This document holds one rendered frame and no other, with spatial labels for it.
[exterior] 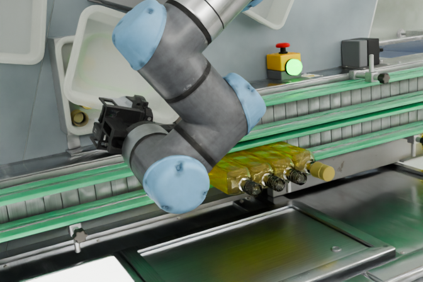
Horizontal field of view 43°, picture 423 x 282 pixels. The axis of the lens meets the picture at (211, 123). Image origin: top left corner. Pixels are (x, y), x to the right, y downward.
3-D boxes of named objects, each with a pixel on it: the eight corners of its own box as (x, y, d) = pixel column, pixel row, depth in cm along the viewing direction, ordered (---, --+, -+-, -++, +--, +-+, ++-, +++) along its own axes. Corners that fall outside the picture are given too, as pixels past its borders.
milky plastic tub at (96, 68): (72, 3, 97) (85, 0, 89) (180, 37, 108) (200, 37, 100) (50, 95, 97) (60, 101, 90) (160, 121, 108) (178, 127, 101)
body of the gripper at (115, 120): (98, 94, 86) (118, 117, 75) (147, 101, 90) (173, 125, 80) (87, 138, 87) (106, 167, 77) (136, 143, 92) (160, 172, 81)
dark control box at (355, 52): (340, 65, 165) (359, 68, 158) (340, 39, 164) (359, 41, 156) (360, 62, 169) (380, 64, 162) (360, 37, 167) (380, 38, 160)
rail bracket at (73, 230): (60, 241, 120) (75, 264, 108) (56, 213, 118) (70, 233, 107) (78, 236, 122) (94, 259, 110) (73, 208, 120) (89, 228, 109)
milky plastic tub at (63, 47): (60, 131, 128) (68, 138, 121) (46, 36, 123) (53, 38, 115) (129, 118, 136) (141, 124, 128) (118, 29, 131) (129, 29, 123)
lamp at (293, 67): (284, 75, 147) (291, 77, 145) (284, 59, 146) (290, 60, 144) (298, 73, 149) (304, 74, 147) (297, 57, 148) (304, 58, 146)
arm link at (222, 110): (230, 56, 65) (166, 119, 64) (281, 117, 70) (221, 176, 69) (207, 46, 72) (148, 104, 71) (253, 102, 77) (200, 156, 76)
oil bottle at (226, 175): (191, 174, 132) (234, 199, 114) (189, 153, 131) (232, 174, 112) (211, 170, 135) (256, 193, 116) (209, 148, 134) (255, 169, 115)
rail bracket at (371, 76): (345, 80, 151) (381, 84, 139) (345, 53, 149) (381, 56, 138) (357, 77, 153) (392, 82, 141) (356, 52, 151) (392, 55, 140)
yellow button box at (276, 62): (266, 78, 153) (281, 80, 147) (265, 52, 152) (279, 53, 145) (286, 75, 157) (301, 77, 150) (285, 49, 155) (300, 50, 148)
